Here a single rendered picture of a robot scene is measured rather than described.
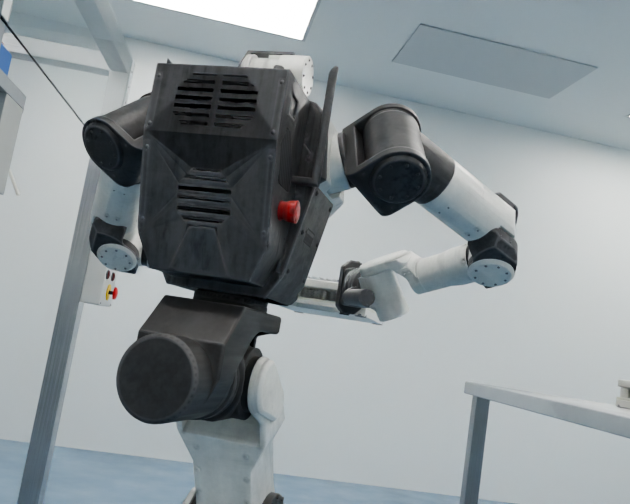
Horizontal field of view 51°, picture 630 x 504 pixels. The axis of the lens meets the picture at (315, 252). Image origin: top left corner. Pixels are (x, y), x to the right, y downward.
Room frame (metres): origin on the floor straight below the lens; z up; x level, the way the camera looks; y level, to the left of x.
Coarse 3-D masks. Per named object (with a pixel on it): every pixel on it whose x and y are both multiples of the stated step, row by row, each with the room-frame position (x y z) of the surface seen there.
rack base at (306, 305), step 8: (296, 304) 1.59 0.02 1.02; (304, 304) 1.59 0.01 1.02; (312, 304) 1.57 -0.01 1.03; (320, 304) 1.56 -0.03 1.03; (328, 304) 1.55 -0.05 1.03; (304, 312) 1.80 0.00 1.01; (312, 312) 1.73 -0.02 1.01; (320, 312) 1.67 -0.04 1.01; (328, 312) 1.61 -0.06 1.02; (336, 312) 1.56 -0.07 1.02; (360, 312) 1.53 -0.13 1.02; (368, 312) 1.56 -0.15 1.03; (360, 320) 1.73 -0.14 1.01; (368, 320) 1.66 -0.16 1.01; (376, 320) 1.67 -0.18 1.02
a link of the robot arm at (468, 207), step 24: (456, 168) 1.00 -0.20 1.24; (456, 192) 1.00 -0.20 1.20; (480, 192) 1.03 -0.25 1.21; (456, 216) 1.03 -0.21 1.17; (480, 216) 1.03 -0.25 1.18; (504, 216) 1.05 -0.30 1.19; (480, 240) 1.07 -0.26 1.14; (504, 240) 1.05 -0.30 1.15; (480, 264) 1.09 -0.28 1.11; (504, 264) 1.08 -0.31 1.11
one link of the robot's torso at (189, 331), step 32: (160, 320) 0.92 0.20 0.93; (192, 320) 0.92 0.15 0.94; (224, 320) 0.91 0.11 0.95; (256, 320) 0.98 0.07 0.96; (128, 352) 0.86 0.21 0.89; (160, 352) 0.85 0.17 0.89; (192, 352) 0.84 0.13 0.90; (224, 352) 0.88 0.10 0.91; (128, 384) 0.85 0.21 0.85; (160, 384) 0.84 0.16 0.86; (192, 384) 0.83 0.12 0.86; (224, 384) 0.91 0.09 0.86; (160, 416) 0.84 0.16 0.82; (192, 416) 0.89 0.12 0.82
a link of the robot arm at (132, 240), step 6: (126, 234) 1.28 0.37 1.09; (132, 234) 1.29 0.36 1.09; (138, 234) 1.30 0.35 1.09; (126, 240) 1.27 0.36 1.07; (132, 240) 1.28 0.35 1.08; (138, 240) 1.30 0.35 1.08; (132, 246) 1.28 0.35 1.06; (138, 246) 1.29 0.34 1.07; (138, 252) 1.29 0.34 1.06; (144, 252) 1.32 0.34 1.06; (138, 258) 1.31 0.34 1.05; (144, 258) 1.33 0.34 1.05; (138, 264) 1.33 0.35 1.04; (144, 264) 1.34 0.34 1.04; (132, 270) 1.32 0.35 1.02
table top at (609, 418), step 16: (480, 384) 1.84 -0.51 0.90; (496, 400) 1.71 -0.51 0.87; (512, 400) 1.61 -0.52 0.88; (528, 400) 1.52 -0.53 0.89; (544, 400) 1.44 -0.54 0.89; (560, 400) 1.48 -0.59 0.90; (576, 400) 1.74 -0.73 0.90; (560, 416) 1.36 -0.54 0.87; (576, 416) 1.30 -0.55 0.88; (592, 416) 1.24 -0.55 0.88; (608, 416) 1.19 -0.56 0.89; (624, 416) 1.14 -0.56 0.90; (608, 432) 1.19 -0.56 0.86; (624, 432) 1.14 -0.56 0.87
